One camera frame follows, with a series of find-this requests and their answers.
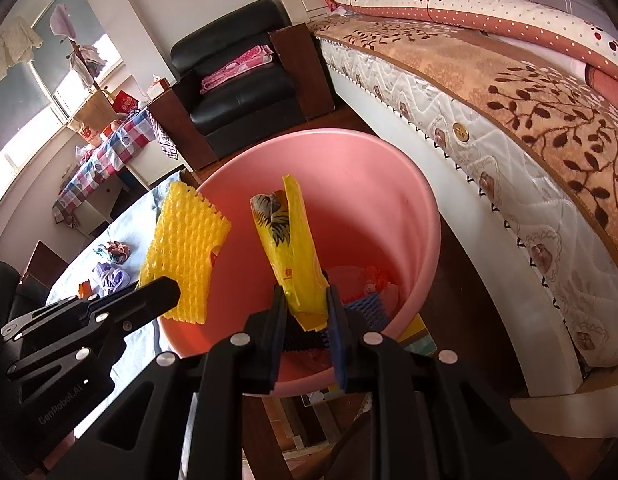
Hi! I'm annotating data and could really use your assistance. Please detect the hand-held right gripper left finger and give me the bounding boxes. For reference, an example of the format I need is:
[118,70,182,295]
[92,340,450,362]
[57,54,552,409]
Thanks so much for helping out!
[46,285,290,480]

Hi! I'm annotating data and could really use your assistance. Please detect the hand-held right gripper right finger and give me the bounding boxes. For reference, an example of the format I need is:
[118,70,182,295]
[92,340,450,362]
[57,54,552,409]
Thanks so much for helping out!
[326,284,570,480]

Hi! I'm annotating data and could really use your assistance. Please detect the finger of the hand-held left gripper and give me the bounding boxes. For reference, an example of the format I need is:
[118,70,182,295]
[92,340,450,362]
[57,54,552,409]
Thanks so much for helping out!
[1,276,182,345]
[8,332,130,381]

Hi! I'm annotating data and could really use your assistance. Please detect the black foam fruit net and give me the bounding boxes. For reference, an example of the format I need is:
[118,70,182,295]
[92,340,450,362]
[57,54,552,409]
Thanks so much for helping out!
[284,327,334,353]

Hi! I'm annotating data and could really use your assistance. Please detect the purple plastic wrapper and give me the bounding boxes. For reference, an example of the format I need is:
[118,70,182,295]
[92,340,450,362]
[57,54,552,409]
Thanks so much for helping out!
[93,263,130,297]

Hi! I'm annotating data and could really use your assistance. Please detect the blue foam fruit net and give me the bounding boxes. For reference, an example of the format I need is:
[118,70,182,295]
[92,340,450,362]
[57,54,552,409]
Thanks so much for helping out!
[341,294,390,333]

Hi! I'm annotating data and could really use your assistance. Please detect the yellow foam fruit net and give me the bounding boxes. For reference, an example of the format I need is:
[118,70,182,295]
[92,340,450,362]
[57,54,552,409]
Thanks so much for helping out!
[139,181,233,326]

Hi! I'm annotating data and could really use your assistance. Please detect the red foam fruit net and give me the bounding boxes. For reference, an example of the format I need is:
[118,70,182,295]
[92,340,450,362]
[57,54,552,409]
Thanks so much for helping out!
[339,265,397,306]

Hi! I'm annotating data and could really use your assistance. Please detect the yellow plastic bag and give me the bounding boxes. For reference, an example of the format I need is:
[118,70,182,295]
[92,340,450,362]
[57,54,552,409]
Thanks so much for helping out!
[250,174,330,332]

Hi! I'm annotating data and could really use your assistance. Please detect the pink plastic bucket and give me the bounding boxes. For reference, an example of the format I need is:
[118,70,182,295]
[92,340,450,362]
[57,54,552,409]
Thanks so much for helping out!
[156,128,442,399]

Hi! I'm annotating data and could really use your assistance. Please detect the light blue floral tablecloth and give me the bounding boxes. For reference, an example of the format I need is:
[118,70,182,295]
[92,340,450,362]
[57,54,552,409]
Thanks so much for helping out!
[46,170,244,480]

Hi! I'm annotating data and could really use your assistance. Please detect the white desk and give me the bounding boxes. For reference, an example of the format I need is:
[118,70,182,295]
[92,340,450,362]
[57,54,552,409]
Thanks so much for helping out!
[74,147,190,221]

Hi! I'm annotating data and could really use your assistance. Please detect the checkered tablecloth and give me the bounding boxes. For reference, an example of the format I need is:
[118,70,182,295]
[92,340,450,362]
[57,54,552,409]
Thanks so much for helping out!
[53,109,157,223]

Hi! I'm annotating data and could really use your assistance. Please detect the brown paper bag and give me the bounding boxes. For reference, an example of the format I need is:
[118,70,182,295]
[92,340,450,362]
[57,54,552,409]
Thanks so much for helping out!
[71,91,117,146]

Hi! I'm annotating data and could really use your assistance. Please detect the red gift bag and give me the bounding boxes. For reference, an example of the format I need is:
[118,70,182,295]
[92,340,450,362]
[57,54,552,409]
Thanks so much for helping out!
[112,90,141,117]

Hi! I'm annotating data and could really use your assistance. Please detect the white bed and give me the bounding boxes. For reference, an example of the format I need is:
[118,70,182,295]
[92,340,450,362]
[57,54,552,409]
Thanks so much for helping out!
[281,0,618,441]

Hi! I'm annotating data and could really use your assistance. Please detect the tissue box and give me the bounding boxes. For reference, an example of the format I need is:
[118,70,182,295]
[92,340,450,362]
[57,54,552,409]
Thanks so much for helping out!
[146,76,170,101]

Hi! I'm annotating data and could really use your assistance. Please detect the wooden coat rack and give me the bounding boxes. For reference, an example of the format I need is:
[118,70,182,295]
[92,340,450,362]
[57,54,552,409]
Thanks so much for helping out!
[64,35,114,106]

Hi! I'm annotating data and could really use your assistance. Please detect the grey roller blind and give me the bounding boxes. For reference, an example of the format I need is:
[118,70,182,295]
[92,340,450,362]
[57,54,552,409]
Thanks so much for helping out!
[29,0,110,126]
[0,60,54,171]

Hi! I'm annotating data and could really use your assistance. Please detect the black leather armchair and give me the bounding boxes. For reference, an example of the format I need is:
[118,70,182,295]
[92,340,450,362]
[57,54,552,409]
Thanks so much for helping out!
[148,0,337,171]

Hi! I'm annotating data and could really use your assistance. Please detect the pale hanging garments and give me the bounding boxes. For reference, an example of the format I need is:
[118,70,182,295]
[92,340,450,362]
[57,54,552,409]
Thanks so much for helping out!
[79,44,107,78]

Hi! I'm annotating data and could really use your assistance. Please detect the pink folded blanket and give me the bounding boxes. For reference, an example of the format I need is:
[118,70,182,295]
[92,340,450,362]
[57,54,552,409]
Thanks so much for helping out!
[200,44,276,95]

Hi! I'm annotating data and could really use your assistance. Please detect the white knitted garment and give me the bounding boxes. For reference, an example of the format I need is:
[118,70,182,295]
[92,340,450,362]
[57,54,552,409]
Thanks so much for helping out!
[0,15,44,93]

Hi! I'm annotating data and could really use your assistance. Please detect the pink hanging cloth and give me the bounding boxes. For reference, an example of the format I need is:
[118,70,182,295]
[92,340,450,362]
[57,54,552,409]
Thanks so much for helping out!
[49,3,80,43]

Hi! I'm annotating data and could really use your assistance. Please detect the brown leaf patterned blanket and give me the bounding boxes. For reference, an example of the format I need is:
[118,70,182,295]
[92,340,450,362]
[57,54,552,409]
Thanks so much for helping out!
[309,14,618,261]

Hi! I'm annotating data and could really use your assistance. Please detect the white pink dotted quilt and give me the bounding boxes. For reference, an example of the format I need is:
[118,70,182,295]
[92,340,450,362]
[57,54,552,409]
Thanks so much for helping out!
[324,0,618,111]

